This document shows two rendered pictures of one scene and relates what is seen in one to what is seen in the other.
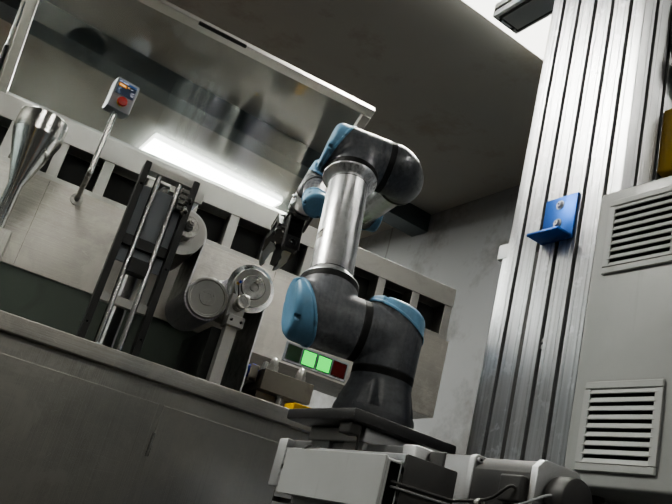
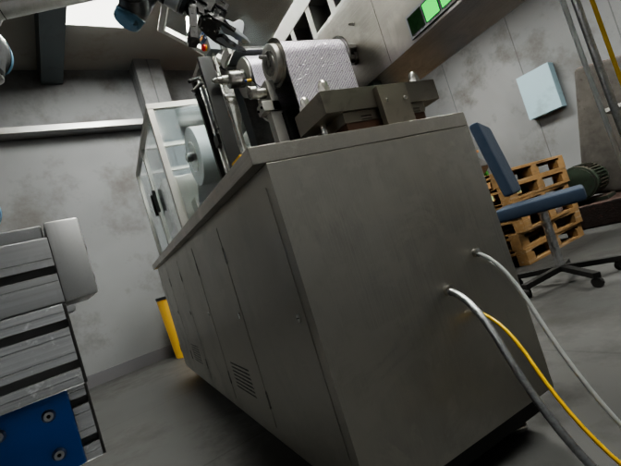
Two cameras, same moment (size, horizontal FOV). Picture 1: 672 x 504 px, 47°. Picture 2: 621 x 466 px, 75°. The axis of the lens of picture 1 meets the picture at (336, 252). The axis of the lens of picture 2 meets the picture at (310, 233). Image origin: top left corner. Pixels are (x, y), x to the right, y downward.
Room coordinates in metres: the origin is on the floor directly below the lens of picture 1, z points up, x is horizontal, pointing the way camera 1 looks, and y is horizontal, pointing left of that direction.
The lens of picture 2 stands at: (2.02, -1.03, 0.66)
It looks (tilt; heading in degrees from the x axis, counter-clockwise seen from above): 2 degrees up; 84
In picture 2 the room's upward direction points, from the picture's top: 17 degrees counter-clockwise
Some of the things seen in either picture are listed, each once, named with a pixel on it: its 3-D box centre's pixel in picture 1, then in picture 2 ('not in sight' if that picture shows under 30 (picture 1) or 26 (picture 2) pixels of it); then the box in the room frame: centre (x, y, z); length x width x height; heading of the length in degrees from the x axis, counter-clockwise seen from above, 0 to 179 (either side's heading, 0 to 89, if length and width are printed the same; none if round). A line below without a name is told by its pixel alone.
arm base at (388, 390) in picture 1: (376, 399); not in sight; (1.38, -0.14, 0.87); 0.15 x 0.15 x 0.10
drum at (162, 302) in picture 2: not in sight; (184, 322); (0.95, 3.34, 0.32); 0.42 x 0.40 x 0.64; 119
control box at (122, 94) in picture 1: (121, 97); (208, 42); (2.02, 0.74, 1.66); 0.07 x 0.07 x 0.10; 32
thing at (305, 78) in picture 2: (242, 343); (328, 91); (2.34, 0.20, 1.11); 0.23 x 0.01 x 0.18; 21
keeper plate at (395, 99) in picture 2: not in sight; (395, 104); (2.46, 0.02, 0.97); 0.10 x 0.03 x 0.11; 21
